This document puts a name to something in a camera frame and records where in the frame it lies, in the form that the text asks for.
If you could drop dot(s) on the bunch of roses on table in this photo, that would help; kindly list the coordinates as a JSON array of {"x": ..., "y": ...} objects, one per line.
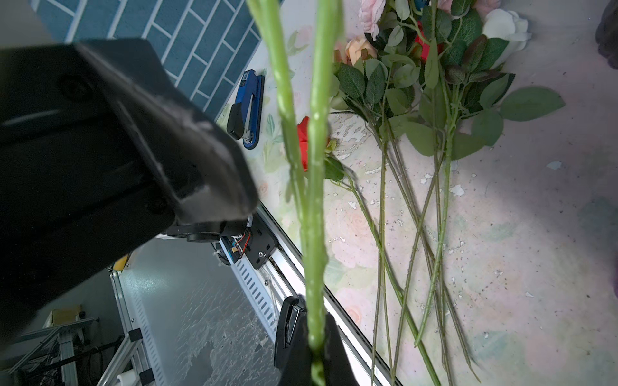
[{"x": 428, "y": 80}]

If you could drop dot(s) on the aluminium front rail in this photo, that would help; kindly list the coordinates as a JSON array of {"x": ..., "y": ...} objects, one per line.
[{"x": 270, "y": 269}]

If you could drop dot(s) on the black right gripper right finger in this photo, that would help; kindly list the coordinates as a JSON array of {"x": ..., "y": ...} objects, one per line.
[{"x": 294, "y": 359}]

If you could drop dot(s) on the blue stapler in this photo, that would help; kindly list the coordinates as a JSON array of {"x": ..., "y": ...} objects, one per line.
[{"x": 245, "y": 115}]

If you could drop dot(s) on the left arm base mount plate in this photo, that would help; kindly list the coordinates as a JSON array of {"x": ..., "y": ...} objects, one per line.
[{"x": 251, "y": 240}]

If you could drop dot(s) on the orange rose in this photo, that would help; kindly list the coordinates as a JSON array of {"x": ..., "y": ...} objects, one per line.
[{"x": 306, "y": 177}]

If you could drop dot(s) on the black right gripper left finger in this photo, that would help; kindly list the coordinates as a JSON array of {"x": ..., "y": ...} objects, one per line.
[{"x": 198, "y": 166}]

